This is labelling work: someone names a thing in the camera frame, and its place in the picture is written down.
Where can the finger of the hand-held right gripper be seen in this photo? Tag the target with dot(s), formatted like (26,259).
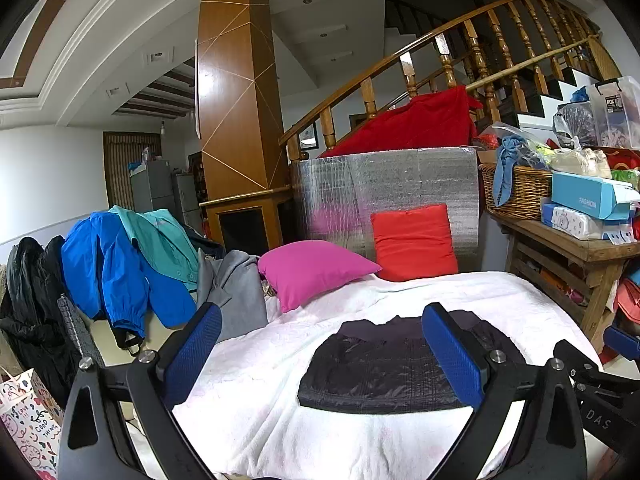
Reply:
(622,344)
(575,355)

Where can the printed paper gift bag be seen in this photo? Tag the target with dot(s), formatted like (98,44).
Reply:
(30,430)

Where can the black puffer jacket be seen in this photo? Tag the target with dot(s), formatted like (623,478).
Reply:
(380,370)

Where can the pink pillow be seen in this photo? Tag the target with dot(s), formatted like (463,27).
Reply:
(310,272)

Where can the small picture frame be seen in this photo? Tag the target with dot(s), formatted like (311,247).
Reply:
(309,137)

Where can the blue jacket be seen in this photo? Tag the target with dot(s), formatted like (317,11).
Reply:
(105,270)

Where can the red bag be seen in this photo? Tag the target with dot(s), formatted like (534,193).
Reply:
(629,302)

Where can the grey checked cloth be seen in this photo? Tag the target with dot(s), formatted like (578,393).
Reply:
(75,330)

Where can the red pillow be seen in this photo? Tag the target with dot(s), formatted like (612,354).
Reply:
(412,242)

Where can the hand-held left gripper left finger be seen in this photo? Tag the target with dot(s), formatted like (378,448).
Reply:
(192,355)

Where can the red cloth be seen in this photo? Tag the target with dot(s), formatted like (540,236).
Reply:
(415,120)

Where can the small silver fridge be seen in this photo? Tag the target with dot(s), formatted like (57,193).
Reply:
(186,200)

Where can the cream plastic bag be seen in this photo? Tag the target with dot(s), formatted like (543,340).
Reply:
(580,162)

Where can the white fleece blanket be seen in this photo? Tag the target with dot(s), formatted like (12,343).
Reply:
(280,410)

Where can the teal jacket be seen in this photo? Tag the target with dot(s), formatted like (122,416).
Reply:
(165,245)

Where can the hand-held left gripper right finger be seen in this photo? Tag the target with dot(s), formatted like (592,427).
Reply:
(452,355)

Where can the white printed tissue pack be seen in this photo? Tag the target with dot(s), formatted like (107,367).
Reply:
(575,222)

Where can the wicker basket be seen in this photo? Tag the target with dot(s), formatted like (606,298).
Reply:
(520,190)

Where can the cream sofa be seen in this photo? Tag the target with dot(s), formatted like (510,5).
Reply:
(100,337)

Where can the wooden pillar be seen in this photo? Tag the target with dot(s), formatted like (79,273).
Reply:
(235,85)

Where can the blue cardboard box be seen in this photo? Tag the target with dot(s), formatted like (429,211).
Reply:
(585,195)

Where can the blue denim cloth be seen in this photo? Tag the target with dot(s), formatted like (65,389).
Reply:
(502,175)

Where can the brown striped curtain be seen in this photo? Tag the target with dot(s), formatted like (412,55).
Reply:
(117,170)

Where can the wooden table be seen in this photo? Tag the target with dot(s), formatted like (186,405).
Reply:
(565,242)

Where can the clear plastic storage box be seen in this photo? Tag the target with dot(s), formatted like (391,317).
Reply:
(615,115)

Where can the dark patterned bag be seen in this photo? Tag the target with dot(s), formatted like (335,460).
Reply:
(575,125)

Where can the silver foil insulation mat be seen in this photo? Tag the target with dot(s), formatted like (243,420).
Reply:
(400,175)

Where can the grey coat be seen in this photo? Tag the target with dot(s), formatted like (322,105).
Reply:
(235,290)

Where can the black shiny coat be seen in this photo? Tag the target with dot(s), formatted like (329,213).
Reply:
(30,310)

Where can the grey fridge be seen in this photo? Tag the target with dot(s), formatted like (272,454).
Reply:
(152,185)

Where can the wooden stair railing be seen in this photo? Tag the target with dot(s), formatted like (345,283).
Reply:
(369,97)

